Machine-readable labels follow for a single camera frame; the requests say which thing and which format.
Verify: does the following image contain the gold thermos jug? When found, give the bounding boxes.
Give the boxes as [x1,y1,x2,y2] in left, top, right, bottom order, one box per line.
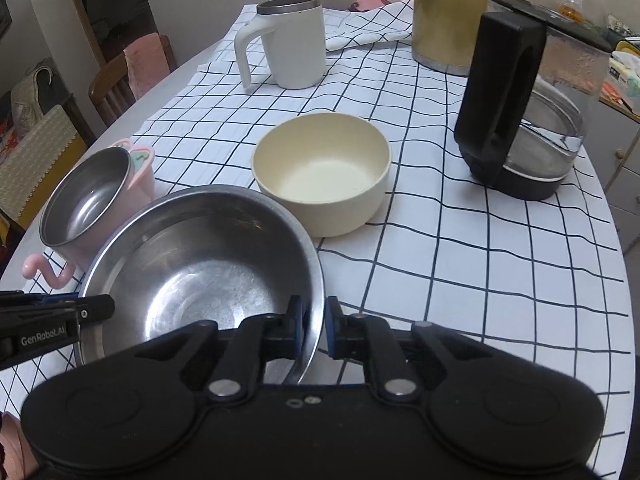
[410,0,490,77]

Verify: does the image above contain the black glass kettle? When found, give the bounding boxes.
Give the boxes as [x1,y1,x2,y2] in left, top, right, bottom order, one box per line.
[453,0,613,202]

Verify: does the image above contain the orange bottle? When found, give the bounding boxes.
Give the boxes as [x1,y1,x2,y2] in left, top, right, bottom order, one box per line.
[557,0,587,24]

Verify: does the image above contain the stainless steel bowl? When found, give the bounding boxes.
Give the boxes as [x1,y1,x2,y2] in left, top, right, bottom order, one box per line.
[77,185,326,387]

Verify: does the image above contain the white mug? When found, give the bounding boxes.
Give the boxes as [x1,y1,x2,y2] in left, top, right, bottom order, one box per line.
[234,0,328,92]

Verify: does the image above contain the person's left hand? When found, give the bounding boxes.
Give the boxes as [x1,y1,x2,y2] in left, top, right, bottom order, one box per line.
[0,411,40,480]

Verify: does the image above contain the pink towel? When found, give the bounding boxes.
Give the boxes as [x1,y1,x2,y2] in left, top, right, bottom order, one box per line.
[123,32,168,102]

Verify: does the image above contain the pink bowl with steel liner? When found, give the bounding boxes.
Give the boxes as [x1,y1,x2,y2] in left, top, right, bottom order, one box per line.
[21,140,156,292]

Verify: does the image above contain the green white tissue box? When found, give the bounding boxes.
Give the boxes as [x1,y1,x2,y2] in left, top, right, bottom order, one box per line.
[607,52,640,100]

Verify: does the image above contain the white checkered tablecloth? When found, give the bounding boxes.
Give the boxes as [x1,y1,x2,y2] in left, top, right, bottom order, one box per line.
[0,0,633,411]

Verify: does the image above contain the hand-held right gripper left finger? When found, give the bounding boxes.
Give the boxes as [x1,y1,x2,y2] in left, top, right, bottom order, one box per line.
[131,295,308,404]

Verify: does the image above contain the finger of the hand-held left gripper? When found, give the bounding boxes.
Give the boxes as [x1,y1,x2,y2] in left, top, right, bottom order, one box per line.
[39,294,117,325]

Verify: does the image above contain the brown wooden chair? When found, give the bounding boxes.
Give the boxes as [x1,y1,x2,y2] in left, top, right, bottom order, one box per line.
[89,35,177,128]

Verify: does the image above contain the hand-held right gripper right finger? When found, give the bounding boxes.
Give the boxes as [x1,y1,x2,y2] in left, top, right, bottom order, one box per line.
[325,296,495,404]

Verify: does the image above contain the pink pouch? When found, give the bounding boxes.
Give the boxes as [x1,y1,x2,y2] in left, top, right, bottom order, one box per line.
[348,0,398,13]

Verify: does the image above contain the cream bowl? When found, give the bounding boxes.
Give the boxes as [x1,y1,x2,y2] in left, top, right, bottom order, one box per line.
[251,112,392,238]

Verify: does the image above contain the white drawer cabinet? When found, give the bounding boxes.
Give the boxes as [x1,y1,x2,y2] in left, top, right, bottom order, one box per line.
[595,95,640,261]

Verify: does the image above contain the beige handbag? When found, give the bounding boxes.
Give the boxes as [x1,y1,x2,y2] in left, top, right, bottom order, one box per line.
[10,65,57,137]

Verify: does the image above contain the yellow white padded mat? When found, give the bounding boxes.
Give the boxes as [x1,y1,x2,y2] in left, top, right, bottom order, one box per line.
[0,105,89,229]

